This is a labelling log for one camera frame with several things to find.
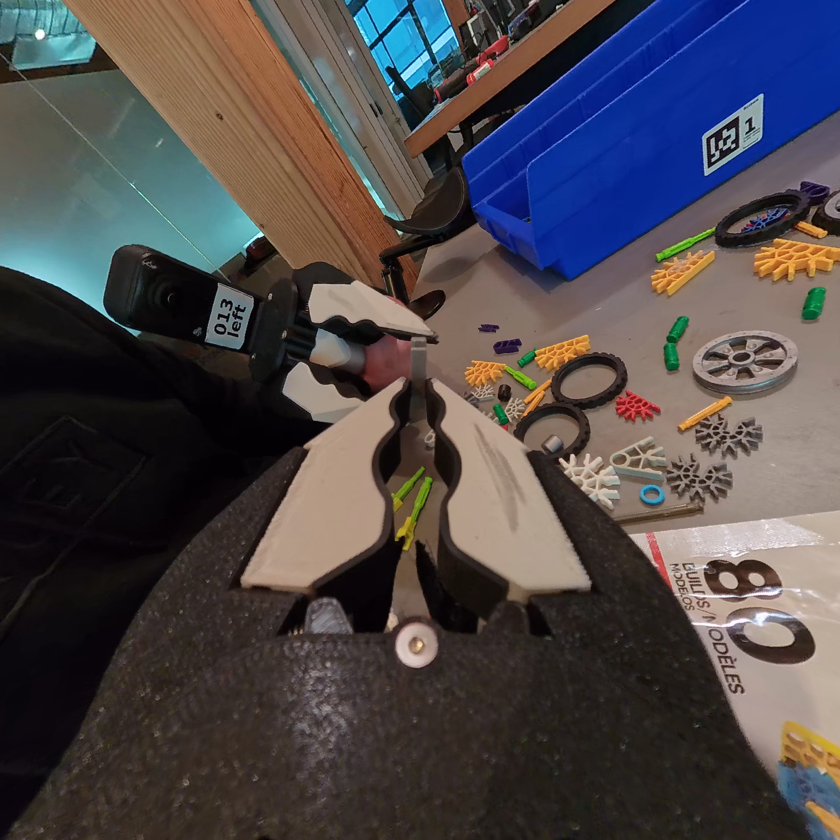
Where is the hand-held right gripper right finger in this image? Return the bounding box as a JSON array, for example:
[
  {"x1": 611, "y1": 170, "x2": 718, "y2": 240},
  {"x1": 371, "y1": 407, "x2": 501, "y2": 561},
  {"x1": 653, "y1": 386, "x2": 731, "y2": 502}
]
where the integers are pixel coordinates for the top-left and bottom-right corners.
[{"x1": 425, "y1": 381, "x2": 592, "y2": 632}]

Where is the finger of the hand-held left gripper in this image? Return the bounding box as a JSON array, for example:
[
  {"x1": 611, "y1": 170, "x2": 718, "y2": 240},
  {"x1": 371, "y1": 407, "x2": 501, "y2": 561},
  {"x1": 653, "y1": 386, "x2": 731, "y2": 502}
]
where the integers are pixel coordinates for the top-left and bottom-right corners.
[
  {"x1": 281, "y1": 361, "x2": 371, "y2": 425},
  {"x1": 307, "y1": 281, "x2": 441, "y2": 347}
]

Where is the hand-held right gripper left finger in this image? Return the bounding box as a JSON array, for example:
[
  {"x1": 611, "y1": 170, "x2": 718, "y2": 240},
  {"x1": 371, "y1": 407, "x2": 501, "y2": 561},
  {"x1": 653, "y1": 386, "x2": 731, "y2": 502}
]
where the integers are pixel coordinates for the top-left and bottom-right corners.
[{"x1": 241, "y1": 379, "x2": 411, "y2": 632}]

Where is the grey connector piece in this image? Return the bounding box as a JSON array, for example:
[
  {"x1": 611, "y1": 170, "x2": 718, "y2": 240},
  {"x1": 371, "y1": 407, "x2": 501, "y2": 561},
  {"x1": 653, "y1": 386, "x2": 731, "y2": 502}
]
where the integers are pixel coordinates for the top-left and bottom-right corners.
[{"x1": 411, "y1": 336, "x2": 429, "y2": 422}]

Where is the blue bin with square label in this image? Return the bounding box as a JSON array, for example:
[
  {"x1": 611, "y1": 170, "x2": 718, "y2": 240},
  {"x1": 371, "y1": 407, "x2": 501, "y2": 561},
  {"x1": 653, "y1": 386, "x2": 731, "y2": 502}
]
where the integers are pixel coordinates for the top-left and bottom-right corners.
[{"x1": 462, "y1": 0, "x2": 840, "y2": 282}]

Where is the person's left hand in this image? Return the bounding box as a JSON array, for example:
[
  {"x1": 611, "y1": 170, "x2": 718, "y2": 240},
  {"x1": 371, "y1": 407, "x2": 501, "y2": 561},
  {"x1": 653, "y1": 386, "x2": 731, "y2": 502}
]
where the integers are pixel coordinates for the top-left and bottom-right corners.
[{"x1": 360, "y1": 336, "x2": 417, "y2": 396}]

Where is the black rubber tyre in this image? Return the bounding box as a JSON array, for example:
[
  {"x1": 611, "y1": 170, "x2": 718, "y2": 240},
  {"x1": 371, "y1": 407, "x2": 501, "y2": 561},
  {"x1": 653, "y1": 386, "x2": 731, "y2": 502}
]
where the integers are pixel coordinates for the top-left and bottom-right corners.
[
  {"x1": 715, "y1": 190, "x2": 811, "y2": 249},
  {"x1": 513, "y1": 402, "x2": 590, "y2": 460},
  {"x1": 551, "y1": 352, "x2": 627, "y2": 409}
]

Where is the white snowflake connector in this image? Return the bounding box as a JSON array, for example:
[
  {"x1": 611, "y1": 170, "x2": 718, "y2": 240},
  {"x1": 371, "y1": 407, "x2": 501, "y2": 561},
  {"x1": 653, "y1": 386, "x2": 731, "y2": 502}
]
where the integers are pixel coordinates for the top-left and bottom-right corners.
[{"x1": 559, "y1": 454, "x2": 621, "y2": 505}]

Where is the black chair armrest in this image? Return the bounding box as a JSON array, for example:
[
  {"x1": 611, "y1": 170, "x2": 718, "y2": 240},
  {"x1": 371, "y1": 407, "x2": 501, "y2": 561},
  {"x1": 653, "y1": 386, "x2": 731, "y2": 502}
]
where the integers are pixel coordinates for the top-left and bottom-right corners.
[{"x1": 381, "y1": 167, "x2": 471, "y2": 324}]

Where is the long grey rod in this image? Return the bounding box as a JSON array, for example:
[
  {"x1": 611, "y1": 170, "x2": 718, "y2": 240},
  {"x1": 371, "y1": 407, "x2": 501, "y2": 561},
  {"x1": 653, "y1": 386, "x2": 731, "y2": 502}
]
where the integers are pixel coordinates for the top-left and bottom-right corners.
[{"x1": 613, "y1": 502, "x2": 704, "y2": 524}]

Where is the red fan connector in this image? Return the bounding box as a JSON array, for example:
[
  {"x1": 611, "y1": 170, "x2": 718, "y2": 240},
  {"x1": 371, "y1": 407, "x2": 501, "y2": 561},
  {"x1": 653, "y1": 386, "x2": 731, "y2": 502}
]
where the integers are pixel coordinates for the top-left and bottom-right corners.
[{"x1": 615, "y1": 390, "x2": 662, "y2": 421}]

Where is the wooden cabinet panel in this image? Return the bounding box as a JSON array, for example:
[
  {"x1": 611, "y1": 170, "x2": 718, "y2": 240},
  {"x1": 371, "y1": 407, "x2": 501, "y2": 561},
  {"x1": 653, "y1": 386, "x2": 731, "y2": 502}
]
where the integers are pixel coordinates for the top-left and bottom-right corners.
[{"x1": 62, "y1": 0, "x2": 422, "y2": 298}]

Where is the dark grey snowflake connector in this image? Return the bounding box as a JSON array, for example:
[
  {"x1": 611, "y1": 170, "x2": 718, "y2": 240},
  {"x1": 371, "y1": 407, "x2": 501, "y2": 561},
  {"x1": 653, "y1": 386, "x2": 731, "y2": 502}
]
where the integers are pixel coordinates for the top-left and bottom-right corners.
[
  {"x1": 694, "y1": 416, "x2": 764, "y2": 458},
  {"x1": 666, "y1": 456, "x2": 732, "y2": 503}
]

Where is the background wooden table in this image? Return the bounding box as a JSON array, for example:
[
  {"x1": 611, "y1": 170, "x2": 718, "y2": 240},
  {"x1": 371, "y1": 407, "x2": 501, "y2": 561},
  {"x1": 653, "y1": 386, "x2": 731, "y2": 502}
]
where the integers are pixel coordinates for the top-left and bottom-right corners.
[{"x1": 403, "y1": 0, "x2": 618, "y2": 158}]

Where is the printed construction toy bag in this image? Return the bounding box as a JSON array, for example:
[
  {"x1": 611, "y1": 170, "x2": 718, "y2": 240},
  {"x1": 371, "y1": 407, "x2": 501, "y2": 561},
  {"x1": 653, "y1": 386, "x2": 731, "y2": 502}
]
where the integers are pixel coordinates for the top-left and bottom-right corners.
[{"x1": 629, "y1": 512, "x2": 840, "y2": 840}]

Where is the grey wheel hub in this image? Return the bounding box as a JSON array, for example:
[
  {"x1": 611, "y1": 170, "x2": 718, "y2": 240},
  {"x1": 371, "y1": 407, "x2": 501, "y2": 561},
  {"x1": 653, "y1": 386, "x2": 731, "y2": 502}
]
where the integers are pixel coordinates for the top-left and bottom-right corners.
[{"x1": 692, "y1": 331, "x2": 800, "y2": 395}]

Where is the lime green rod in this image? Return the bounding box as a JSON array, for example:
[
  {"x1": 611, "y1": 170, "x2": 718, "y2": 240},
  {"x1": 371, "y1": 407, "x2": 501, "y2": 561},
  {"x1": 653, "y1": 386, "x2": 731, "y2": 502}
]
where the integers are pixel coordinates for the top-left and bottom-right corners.
[{"x1": 656, "y1": 227, "x2": 716, "y2": 262}]

